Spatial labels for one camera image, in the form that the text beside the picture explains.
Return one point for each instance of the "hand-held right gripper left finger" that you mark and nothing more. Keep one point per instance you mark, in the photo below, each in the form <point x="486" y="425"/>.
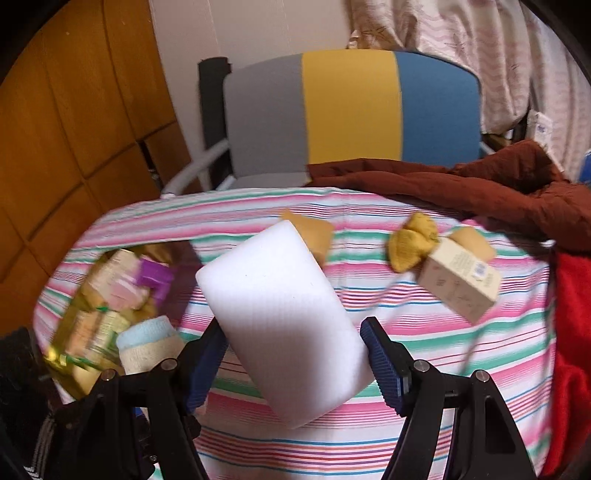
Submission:
<point x="203" y="364"/>

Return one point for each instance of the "wooden cabinet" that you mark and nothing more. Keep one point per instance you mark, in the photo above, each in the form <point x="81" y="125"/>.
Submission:
<point x="69" y="115"/>

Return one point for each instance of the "white sponge block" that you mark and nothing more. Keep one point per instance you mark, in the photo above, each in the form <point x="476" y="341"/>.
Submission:
<point x="281" y="314"/>

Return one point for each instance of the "purple snack packet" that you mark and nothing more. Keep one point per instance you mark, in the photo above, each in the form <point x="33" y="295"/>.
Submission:
<point x="154" y="277"/>

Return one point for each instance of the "gold box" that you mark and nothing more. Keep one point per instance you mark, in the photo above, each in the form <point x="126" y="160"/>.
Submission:
<point x="76" y="381"/>

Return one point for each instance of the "patterned pale bedding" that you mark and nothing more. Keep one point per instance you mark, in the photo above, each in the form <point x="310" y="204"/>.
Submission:
<point x="461" y="27"/>

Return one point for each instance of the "tan sponge block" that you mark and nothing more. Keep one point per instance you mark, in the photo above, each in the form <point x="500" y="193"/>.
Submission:
<point x="316" y="235"/>
<point x="475" y="242"/>

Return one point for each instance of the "pale sock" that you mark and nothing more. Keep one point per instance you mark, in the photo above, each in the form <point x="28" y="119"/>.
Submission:
<point x="147" y="344"/>

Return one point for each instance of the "beige packet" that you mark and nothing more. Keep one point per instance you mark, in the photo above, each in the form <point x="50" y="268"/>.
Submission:
<point x="115" y="267"/>

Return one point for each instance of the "grey yellow blue chair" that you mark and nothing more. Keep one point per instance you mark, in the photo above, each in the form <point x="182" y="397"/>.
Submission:
<point x="351" y="106"/>

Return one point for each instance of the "dark red blanket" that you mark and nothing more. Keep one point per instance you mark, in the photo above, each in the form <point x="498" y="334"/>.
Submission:
<point x="485" y="184"/>

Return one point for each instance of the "bright red cloth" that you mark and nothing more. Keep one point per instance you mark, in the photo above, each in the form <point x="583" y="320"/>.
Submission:
<point x="572" y="346"/>

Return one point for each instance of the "white printed carton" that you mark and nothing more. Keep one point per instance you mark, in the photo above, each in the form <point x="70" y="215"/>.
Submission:
<point x="461" y="281"/>

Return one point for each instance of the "striped tablecloth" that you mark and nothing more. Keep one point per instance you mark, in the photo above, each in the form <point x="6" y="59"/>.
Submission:
<point x="415" y="360"/>

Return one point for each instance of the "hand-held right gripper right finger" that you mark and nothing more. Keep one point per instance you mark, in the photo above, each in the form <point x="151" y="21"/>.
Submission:
<point x="385" y="360"/>

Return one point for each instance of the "yellow sock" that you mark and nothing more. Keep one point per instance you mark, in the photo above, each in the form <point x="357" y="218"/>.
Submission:
<point x="408" y="244"/>

